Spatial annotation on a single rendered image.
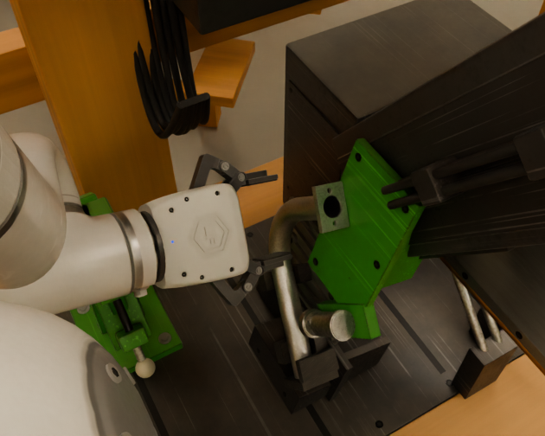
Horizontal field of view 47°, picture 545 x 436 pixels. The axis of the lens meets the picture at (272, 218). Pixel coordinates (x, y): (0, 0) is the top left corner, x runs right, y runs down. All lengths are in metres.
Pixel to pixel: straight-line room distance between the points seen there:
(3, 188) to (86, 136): 0.54
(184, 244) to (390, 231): 0.22
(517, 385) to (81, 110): 0.72
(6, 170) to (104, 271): 0.27
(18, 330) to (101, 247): 0.44
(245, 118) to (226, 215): 1.99
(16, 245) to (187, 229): 0.27
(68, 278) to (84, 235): 0.04
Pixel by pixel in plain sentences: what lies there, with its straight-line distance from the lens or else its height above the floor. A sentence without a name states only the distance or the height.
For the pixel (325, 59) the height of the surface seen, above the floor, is 1.24.
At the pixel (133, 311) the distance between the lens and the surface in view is 0.91.
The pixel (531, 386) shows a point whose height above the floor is 0.90.
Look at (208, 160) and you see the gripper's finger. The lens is 0.68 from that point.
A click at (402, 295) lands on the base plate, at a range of 1.04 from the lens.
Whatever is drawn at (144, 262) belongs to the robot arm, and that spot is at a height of 1.27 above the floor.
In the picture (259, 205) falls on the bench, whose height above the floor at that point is 0.88.
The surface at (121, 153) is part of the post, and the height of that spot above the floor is 1.13.
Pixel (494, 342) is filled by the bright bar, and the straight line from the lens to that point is 0.90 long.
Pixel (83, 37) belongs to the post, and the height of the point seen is 1.32.
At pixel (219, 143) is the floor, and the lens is 2.54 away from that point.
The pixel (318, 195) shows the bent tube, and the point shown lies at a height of 1.22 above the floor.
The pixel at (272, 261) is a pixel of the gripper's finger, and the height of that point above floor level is 1.18.
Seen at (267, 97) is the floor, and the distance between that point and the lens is 2.74.
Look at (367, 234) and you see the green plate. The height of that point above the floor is 1.19.
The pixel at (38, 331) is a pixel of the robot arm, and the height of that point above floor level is 1.62.
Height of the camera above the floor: 1.76
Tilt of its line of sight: 51 degrees down
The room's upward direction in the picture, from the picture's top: straight up
